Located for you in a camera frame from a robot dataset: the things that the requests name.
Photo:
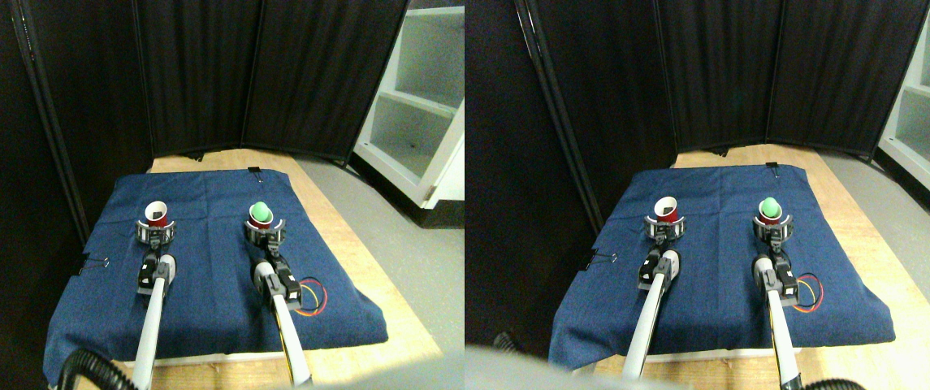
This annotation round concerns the green ball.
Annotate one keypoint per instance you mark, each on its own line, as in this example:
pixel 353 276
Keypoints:
pixel 261 212
pixel 771 206

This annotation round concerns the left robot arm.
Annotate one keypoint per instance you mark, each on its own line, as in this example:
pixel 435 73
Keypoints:
pixel 152 325
pixel 647 325

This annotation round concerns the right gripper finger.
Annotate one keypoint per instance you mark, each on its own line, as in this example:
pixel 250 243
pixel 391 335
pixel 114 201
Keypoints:
pixel 280 230
pixel 789 226
pixel 759 227
pixel 251 232

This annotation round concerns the black curtain stand foot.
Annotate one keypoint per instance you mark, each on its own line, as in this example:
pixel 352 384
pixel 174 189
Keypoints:
pixel 195 155
pixel 718 153

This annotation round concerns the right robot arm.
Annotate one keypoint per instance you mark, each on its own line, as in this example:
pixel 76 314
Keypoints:
pixel 781 341
pixel 286 333

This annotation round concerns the red cup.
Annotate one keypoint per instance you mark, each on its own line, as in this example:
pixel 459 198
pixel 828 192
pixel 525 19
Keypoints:
pixel 157 223
pixel 667 218
pixel 771 221
pixel 261 225

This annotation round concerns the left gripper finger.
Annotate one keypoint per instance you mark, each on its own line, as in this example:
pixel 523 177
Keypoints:
pixel 681 227
pixel 651 228
pixel 142 232
pixel 171 231

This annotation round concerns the dark blue cloth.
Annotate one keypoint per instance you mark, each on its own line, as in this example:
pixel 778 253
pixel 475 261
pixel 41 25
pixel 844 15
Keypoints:
pixel 213 284
pixel 724 284

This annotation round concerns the black curtain stand pole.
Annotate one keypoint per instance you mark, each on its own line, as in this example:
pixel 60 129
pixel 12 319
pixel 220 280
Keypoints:
pixel 51 122
pixel 560 122

